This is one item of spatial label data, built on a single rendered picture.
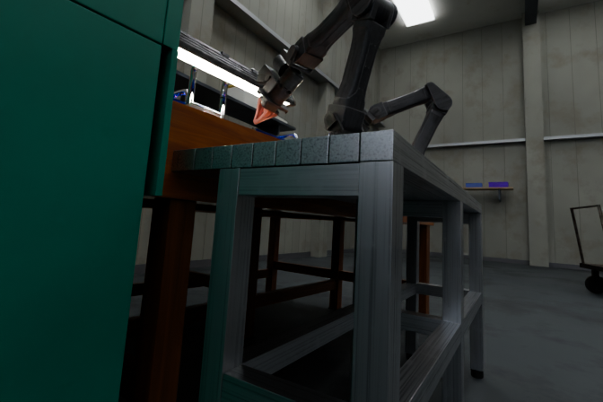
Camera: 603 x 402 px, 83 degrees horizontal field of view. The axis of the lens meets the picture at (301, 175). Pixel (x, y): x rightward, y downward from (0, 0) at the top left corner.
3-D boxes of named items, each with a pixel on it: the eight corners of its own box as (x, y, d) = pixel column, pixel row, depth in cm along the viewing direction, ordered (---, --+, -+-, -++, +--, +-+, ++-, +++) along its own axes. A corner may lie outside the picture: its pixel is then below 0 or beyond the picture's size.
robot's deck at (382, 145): (481, 214, 142) (481, 204, 143) (393, 160, 42) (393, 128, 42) (299, 207, 190) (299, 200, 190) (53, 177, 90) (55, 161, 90)
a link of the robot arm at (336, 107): (321, 130, 82) (358, -9, 78) (341, 136, 86) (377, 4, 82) (337, 135, 77) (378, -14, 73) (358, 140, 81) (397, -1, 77)
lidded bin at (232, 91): (245, 119, 422) (247, 100, 425) (269, 116, 402) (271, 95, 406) (219, 108, 385) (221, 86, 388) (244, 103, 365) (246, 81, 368)
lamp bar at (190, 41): (296, 106, 146) (297, 90, 147) (164, 38, 96) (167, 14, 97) (282, 109, 151) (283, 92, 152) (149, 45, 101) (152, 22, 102)
